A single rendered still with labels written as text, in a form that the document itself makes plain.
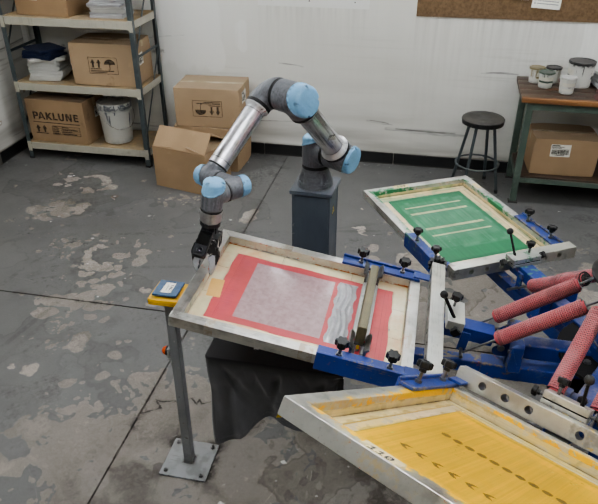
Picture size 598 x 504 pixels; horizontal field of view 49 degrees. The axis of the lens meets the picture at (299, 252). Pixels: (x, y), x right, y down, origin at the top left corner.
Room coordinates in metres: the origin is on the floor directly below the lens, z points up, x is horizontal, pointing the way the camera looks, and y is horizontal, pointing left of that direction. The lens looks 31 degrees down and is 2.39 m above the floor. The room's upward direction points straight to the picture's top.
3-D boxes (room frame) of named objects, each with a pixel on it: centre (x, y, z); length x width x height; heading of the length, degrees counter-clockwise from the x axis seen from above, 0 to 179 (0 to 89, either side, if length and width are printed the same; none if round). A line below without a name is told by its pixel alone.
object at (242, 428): (1.68, 0.08, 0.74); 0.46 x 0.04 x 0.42; 78
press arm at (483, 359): (1.78, -0.44, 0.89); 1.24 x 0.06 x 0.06; 78
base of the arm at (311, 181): (2.57, -0.07, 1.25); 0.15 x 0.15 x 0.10
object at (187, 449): (2.11, 0.51, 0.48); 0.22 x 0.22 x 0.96; 78
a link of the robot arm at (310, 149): (2.56, -0.08, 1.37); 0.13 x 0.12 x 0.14; 49
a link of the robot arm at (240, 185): (2.05, 0.23, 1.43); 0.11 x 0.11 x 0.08; 49
